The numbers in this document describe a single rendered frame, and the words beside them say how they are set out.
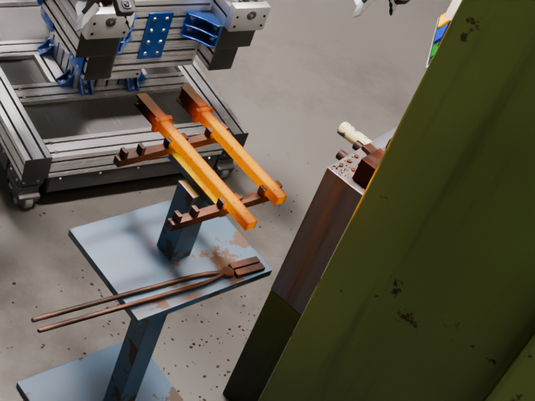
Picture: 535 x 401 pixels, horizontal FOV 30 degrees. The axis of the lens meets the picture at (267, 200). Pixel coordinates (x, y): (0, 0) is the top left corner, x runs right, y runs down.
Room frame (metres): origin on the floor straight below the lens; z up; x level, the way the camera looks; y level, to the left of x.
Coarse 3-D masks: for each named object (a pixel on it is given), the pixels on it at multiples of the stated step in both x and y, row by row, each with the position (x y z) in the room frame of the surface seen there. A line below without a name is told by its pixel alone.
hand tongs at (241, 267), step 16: (256, 256) 1.83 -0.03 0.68; (208, 272) 1.71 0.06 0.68; (224, 272) 1.73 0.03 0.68; (240, 272) 1.75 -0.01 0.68; (256, 272) 1.78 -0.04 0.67; (144, 288) 1.58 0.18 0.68; (192, 288) 1.64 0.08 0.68; (80, 304) 1.46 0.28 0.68; (96, 304) 1.48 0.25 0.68; (128, 304) 1.52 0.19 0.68; (32, 320) 1.37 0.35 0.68; (80, 320) 1.42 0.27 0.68
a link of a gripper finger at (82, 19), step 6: (78, 6) 2.08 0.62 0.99; (84, 6) 2.07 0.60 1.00; (96, 6) 2.07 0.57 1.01; (78, 12) 2.07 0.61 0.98; (90, 12) 2.06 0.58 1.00; (96, 12) 2.07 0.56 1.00; (78, 18) 2.05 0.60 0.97; (84, 18) 2.05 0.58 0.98; (78, 24) 2.04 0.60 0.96; (84, 24) 2.05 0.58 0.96
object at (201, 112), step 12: (180, 96) 1.99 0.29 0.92; (192, 96) 1.96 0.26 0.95; (192, 108) 1.96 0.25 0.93; (204, 108) 1.94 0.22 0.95; (204, 120) 1.92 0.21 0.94; (216, 120) 1.92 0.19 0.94; (216, 132) 1.89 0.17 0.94; (228, 132) 1.90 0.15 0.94; (228, 144) 1.86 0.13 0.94; (240, 156) 1.83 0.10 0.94; (252, 168) 1.81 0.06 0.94; (252, 180) 1.79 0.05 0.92; (264, 180) 1.78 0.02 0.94; (276, 192) 1.76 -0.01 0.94
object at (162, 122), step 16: (144, 96) 1.89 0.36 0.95; (144, 112) 1.87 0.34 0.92; (160, 112) 1.86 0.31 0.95; (160, 128) 1.82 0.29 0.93; (176, 128) 1.83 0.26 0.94; (176, 144) 1.79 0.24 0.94; (192, 160) 1.75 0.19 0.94; (208, 176) 1.72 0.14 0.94; (224, 192) 1.69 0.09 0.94; (240, 208) 1.66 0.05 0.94; (240, 224) 1.63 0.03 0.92
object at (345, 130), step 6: (342, 126) 2.59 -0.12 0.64; (348, 126) 2.59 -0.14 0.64; (342, 132) 2.58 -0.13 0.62; (348, 132) 2.58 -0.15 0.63; (354, 132) 2.58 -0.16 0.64; (360, 132) 2.59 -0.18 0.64; (348, 138) 2.57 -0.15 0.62; (354, 138) 2.56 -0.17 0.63; (360, 138) 2.56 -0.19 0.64; (366, 138) 2.57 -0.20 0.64
